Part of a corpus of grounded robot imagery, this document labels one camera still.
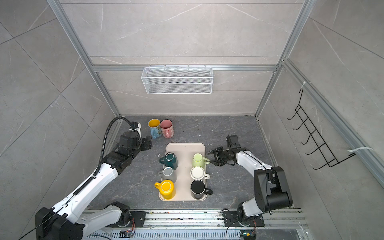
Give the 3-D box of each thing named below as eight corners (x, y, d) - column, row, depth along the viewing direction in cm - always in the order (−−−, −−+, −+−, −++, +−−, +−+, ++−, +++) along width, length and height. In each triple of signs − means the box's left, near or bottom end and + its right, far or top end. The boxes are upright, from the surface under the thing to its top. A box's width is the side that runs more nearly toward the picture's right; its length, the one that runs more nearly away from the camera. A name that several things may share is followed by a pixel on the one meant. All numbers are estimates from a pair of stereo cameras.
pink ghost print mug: (161, 143, 105) (158, 132, 96) (163, 129, 113) (161, 119, 104) (173, 143, 105) (171, 132, 96) (174, 129, 113) (172, 119, 104)
